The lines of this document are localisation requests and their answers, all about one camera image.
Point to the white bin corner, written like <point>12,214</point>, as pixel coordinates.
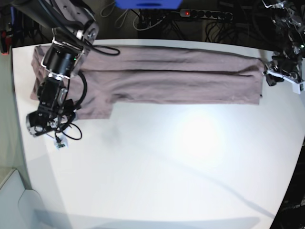
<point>18,206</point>

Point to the red black clamp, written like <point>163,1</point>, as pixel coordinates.
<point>5,42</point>

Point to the blue box at top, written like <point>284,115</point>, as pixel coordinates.
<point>148,4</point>

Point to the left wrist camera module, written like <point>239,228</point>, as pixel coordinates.
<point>298,88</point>

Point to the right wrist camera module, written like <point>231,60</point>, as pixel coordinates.
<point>61,144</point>

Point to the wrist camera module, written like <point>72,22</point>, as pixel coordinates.
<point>61,144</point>
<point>298,88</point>

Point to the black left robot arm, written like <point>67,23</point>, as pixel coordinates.
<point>290,25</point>

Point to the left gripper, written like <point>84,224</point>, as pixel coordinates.
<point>284,66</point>

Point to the black power strip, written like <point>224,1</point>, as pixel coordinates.
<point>206,14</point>

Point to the mauve pink t-shirt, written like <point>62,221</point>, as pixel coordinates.
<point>162,75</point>

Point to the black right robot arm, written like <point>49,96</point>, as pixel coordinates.
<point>73,77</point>

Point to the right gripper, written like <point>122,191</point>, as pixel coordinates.
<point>51,117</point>

